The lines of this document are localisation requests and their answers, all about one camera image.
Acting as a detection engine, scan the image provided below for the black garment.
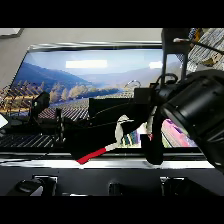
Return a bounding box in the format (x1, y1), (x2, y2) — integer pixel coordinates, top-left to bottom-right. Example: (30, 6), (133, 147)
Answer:
(64, 96), (165, 166)

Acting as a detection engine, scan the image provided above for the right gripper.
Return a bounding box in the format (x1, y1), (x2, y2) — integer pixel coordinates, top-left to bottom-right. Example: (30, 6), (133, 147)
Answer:
(133, 87), (160, 108)

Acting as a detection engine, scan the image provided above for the silver frame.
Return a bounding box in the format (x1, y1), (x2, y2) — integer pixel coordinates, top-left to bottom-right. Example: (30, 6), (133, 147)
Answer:
(0, 151), (224, 197)

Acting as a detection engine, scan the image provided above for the wooden hanger rack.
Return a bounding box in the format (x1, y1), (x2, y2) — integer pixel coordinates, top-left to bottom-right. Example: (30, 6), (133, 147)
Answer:
(0, 84), (45, 114)

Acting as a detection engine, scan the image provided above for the black cable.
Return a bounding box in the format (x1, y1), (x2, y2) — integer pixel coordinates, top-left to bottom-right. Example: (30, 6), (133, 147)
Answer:
(155, 72), (180, 88)

